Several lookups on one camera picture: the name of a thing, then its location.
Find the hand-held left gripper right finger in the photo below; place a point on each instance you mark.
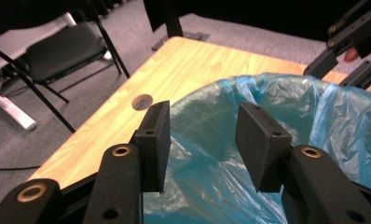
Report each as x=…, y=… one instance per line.
x=261, y=146

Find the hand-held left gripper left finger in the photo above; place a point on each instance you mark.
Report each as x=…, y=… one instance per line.
x=154, y=140

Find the blue plastic bag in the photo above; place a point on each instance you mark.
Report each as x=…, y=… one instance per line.
x=221, y=155

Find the black stand with base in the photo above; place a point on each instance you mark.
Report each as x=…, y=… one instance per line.
x=174, y=25

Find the black folding chair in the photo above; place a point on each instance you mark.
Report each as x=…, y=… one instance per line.
x=62, y=53

